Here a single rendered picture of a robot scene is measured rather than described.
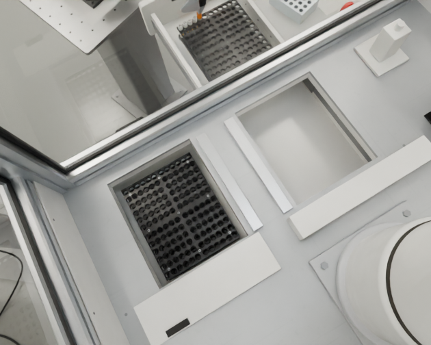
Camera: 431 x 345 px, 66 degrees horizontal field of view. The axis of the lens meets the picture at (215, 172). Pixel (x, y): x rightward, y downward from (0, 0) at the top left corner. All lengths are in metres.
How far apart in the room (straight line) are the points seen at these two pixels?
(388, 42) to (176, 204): 0.56
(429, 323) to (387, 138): 0.42
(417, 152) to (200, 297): 0.50
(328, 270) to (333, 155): 0.31
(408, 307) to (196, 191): 0.45
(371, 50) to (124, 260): 0.70
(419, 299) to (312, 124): 0.54
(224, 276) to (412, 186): 0.41
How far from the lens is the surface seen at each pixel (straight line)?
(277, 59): 0.77
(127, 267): 0.70
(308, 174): 0.84
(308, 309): 0.69
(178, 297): 0.67
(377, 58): 0.86
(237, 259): 0.66
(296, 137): 0.87
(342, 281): 0.67
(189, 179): 0.75
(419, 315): 0.49
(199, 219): 0.73
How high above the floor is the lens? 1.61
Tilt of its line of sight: 73 degrees down
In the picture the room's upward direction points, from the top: 10 degrees counter-clockwise
